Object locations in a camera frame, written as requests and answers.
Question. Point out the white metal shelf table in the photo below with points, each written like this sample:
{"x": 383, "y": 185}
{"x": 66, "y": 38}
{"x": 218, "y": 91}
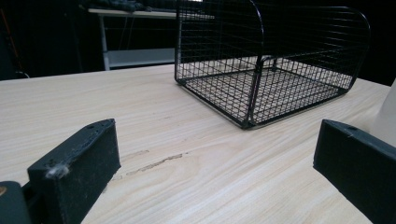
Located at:
{"x": 137, "y": 57}

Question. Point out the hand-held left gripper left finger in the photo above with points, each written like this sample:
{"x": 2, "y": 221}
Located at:
{"x": 79, "y": 161}

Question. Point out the white cloth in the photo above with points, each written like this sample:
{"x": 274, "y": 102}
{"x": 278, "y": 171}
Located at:
{"x": 387, "y": 115}

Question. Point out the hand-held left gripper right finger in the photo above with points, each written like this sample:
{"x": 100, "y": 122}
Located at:
{"x": 358, "y": 161}

